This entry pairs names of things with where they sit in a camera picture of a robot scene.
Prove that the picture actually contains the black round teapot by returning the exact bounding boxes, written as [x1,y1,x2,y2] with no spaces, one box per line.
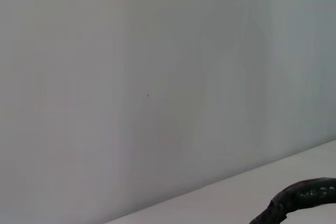
[249,177,336,224]

